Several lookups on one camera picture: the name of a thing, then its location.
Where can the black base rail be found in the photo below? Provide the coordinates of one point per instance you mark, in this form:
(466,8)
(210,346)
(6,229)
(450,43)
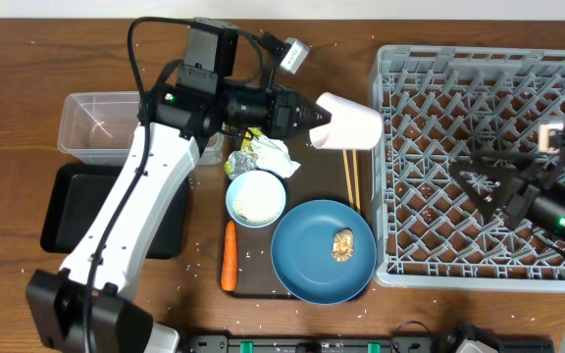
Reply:
(463,338)

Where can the wooden chopstick left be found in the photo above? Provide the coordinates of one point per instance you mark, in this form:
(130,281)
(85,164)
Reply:
(348,179)

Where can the clear plastic bin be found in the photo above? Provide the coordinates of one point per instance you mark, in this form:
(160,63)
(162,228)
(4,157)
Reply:
(98,127)

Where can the black square bin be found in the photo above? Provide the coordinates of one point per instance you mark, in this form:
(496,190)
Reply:
(78,194)

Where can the grey dishwasher rack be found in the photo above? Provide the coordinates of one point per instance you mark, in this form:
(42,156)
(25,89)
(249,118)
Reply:
(439,105)

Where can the light blue rice bowl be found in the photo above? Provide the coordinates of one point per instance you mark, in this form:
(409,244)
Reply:
(255,199)

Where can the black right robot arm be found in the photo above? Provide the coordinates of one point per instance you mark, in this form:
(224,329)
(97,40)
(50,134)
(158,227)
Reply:
(548,212)

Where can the orange carrot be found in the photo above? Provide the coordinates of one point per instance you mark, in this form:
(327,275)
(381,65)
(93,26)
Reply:
(229,271)

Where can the dark brown tray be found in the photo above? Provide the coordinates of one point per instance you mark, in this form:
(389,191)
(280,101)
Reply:
(320,177)

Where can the green snack wrapper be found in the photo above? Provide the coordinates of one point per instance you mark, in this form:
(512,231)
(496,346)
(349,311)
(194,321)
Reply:
(246,140)

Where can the aluminium foil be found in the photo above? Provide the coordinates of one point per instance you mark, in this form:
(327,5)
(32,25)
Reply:
(238,163)

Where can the white tissue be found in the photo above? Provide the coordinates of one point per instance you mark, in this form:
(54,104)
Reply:
(272,155)

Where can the pink cup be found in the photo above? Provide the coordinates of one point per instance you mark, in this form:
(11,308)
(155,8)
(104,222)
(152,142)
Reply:
(352,127)

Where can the brown food scrap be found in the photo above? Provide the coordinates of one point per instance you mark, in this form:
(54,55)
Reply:
(343,245)

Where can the blue plate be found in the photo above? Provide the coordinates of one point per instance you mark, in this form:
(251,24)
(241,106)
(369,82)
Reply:
(302,256)

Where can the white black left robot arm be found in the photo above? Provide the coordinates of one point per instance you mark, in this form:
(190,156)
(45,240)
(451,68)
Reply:
(226,78)

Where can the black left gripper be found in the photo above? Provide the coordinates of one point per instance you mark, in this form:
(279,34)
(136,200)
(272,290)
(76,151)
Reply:
(282,114)

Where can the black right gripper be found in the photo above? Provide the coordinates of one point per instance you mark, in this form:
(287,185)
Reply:
(526,182)

